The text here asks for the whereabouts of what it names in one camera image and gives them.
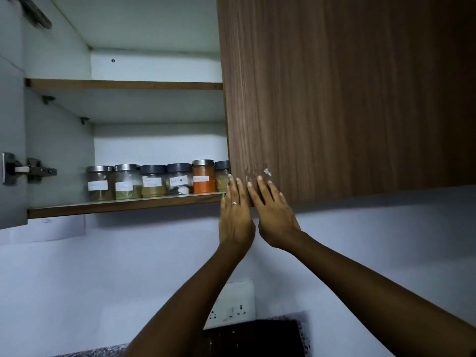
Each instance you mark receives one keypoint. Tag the person's right hand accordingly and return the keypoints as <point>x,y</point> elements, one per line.
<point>277,226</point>

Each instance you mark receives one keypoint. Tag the person's left hand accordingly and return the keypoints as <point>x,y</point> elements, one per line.
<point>236,226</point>

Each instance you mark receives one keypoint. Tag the person's left little finger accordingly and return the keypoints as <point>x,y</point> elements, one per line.
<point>223,206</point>

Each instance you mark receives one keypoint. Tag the person's right middle finger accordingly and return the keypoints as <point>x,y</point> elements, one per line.
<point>264,193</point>

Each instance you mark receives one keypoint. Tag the person's right little finger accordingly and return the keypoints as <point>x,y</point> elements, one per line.
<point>284,204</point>

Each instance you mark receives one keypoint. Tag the person's left middle finger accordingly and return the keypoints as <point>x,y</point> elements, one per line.
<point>241,195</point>

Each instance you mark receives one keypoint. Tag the brown wood cabinet door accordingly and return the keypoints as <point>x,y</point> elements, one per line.
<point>346,92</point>

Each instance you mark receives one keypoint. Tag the person's left forearm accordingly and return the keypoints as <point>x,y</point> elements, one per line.
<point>193,304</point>

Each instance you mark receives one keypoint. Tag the person's right forearm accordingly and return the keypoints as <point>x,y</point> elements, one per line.
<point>372,293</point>

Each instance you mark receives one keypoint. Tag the row of glass spice jars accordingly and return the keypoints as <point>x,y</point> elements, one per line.
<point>152,182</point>

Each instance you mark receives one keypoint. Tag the wood-edged cabinet shelf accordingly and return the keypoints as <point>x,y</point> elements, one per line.
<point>141,104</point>

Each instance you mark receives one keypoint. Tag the black countertop appliance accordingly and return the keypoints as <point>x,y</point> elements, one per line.
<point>256,340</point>

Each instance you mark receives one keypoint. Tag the metal shelf support peg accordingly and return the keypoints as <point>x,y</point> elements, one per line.
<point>84,120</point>
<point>47,99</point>

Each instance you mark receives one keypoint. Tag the metal cabinet door hinge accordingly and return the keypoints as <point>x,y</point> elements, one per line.
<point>35,12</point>
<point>33,170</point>

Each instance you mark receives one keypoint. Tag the grey open cabinet door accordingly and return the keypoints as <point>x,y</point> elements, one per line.
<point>11,118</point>

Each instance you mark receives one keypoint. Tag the white wall power socket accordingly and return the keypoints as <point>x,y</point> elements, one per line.
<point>234,301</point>

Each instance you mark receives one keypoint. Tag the white wall cabinet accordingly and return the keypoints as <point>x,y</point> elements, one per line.
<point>59,144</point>

